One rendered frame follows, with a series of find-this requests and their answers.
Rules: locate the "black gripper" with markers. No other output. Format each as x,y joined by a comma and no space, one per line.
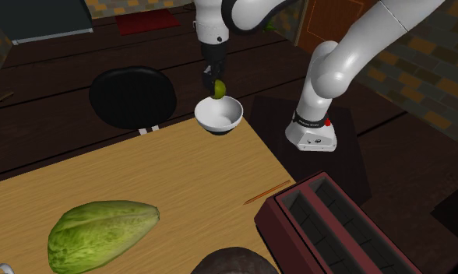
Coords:
213,53

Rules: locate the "green lime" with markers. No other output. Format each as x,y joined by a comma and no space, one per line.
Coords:
219,90

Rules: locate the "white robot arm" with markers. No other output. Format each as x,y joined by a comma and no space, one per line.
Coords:
369,41

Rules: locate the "white bowl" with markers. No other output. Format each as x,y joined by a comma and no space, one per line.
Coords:
218,114

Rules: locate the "black round chair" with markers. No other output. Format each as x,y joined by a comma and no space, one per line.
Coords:
132,96

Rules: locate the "red rug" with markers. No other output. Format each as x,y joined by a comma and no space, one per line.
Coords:
147,21

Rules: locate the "orange pencil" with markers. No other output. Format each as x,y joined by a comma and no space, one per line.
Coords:
267,192

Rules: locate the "orange door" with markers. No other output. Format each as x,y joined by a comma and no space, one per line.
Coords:
331,22

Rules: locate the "dark robot stand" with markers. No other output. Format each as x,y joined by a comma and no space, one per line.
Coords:
327,167

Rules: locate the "dark cabinet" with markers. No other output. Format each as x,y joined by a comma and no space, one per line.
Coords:
39,19

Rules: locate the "brown round object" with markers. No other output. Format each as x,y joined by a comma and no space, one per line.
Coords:
234,262

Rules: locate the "dark red toaster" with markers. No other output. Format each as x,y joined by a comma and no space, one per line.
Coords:
327,227

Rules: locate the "green lettuce head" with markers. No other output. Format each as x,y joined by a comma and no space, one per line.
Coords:
100,235

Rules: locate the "small silver object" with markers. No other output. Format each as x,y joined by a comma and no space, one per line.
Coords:
2,269

